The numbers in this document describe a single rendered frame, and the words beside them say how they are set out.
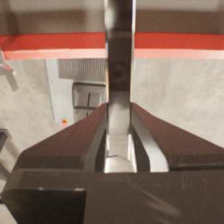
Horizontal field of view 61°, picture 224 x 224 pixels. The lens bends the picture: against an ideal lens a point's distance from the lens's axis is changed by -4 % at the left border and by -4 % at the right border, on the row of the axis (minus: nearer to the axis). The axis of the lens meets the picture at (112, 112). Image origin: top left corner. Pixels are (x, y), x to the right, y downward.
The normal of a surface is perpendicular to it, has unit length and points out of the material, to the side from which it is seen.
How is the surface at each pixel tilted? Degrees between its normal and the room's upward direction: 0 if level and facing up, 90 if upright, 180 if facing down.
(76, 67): 0
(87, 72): 0
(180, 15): 0
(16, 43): 90
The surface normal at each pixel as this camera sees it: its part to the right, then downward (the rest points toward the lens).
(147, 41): 0.00, -0.68
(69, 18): 0.00, 0.73
